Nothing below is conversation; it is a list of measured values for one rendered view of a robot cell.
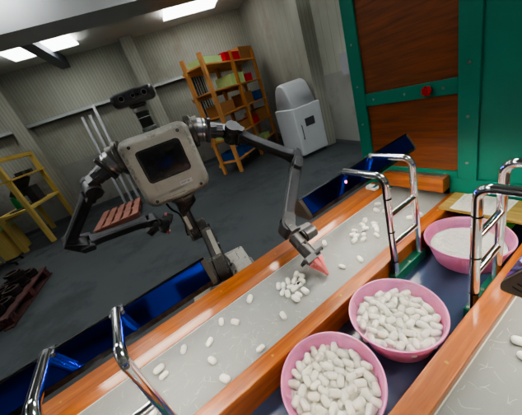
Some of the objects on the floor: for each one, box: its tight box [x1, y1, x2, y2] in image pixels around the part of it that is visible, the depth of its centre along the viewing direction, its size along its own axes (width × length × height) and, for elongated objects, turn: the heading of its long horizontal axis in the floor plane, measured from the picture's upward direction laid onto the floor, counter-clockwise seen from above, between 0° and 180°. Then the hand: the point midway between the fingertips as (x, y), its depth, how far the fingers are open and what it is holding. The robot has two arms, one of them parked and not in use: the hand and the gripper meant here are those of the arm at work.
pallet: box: [93, 197, 142, 233], centre depth 542 cm, size 129×89×12 cm
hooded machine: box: [275, 78, 328, 158], centre depth 506 cm, size 79×64×140 cm
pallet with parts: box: [0, 266, 53, 338], centre depth 321 cm, size 88×122×44 cm
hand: (327, 272), depth 100 cm, fingers closed
